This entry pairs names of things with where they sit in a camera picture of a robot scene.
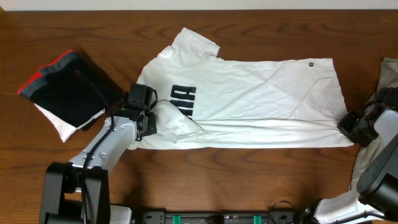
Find folded white garment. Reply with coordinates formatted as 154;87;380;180
34;104;105;142

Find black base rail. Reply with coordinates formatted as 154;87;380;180
133;200;315;224

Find folded black garment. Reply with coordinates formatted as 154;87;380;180
21;51;122;126

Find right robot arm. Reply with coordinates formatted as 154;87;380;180
311;109;397;223

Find white Puma t-shirt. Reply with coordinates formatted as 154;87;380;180
132;29;351;149

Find grey khaki garment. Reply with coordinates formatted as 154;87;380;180
349;57;398;190

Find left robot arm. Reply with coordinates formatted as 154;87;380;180
39;108;156;223

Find folded red garment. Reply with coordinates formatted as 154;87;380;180
18;50;74;95

